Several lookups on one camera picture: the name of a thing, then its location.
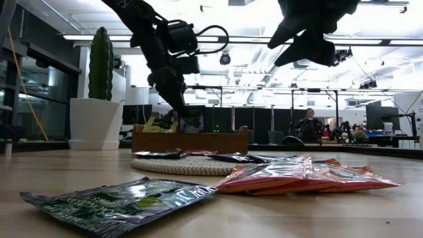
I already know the wooden tea box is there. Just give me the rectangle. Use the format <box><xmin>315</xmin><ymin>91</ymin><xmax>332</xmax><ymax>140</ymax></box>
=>
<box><xmin>131</xmin><ymin>124</ymin><xmax>249</xmax><ymax>155</ymax></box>

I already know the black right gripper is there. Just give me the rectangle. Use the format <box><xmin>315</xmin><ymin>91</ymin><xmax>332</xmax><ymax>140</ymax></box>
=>
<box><xmin>267</xmin><ymin>0</ymin><xmax>362</xmax><ymax>67</ymax></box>

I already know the person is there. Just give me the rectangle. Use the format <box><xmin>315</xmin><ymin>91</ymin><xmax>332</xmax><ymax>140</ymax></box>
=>
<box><xmin>292</xmin><ymin>108</ymin><xmax>327</xmax><ymax>145</ymax></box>

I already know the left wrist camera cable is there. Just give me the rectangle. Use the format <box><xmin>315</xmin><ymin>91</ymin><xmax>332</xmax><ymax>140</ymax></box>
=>
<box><xmin>194</xmin><ymin>24</ymin><xmax>230</xmax><ymax>56</ymax></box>

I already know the small green plant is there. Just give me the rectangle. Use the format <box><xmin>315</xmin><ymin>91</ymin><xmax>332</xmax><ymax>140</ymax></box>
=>
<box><xmin>352</xmin><ymin>130</ymin><xmax>368</xmax><ymax>143</ymax></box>

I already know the peach tea packet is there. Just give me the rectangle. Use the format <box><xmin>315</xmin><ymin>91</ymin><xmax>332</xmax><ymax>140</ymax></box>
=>
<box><xmin>247</xmin><ymin>183</ymin><xmax>331</xmax><ymax>196</ymax></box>
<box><xmin>184</xmin><ymin>149</ymin><xmax>219</xmax><ymax>157</ymax></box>
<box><xmin>310</xmin><ymin>157</ymin><xmax>403</xmax><ymax>193</ymax></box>
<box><xmin>213</xmin><ymin>154</ymin><xmax>313</xmax><ymax>195</ymax></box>

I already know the black monitor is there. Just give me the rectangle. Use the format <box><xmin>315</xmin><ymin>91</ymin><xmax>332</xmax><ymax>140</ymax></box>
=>
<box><xmin>365</xmin><ymin>104</ymin><xmax>401</xmax><ymax>132</ymax></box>

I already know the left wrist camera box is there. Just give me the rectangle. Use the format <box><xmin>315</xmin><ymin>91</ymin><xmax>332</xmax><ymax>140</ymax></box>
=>
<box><xmin>161</xmin><ymin>19</ymin><xmax>199</xmax><ymax>56</ymax></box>

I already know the round woven white placemat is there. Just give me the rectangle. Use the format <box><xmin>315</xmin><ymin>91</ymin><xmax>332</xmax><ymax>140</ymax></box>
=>
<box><xmin>130</xmin><ymin>154</ymin><xmax>247</xmax><ymax>177</ymax></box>

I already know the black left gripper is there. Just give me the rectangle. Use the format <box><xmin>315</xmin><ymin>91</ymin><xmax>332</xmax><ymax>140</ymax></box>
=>
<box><xmin>147</xmin><ymin>54</ymin><xmax>201</xmax><ymax>117</ymax></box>

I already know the black metal gantry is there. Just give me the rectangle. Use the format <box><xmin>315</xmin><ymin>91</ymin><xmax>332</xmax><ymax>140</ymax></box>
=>
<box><xmin>184</xmin><ymin>85</ymin><xmax>340</xmax><ymax>134</ymax></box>

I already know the yellow cable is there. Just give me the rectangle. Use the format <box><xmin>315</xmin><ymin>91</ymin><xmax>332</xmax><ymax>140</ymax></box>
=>
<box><xmin>7</xmin><ymin>28</ymin><xmax>50</xmax><ymax>142</ymax></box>

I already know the black partition wall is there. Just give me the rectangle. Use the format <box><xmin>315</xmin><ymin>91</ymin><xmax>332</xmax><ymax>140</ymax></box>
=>
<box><xmin>203</xmin><ymin>106</ymin><xmax>338</xmax><ymax>134</ymax></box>

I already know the white plant pot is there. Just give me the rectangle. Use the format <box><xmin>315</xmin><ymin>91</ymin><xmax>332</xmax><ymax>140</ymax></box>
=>
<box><xmin>68</xmin><ymin>98</ymin><xmax>124</xmax><ymax>151</ymax></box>

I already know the green cactus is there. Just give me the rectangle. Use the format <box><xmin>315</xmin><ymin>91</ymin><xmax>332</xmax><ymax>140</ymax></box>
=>
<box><xmin>87</xmin><ymin>26</ymin><xmax>115</xmax><ymax>102</ymax></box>

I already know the black arched handle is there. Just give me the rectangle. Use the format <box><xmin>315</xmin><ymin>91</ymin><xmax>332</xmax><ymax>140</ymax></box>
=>
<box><xmin>281</xmin><ymin>135</ymin><xmax>305</xmax><ymax>145</ymax></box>

